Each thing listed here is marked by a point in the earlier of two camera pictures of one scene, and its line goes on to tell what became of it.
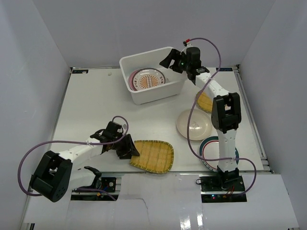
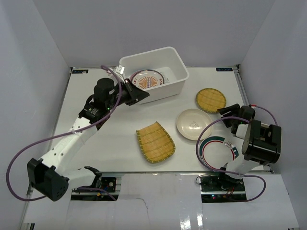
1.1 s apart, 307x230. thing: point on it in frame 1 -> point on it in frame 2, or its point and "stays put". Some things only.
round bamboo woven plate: [205, 101] stays put
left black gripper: [122, 147] -> [129, 92]
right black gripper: [175, 55] -> [222, 111]
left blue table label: [85, 71] stays put
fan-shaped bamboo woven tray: [155, 156] -> [156, 143]
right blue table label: [224, 69] stays put
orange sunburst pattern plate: [146, 78] stays put
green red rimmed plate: [209, 149] stays put
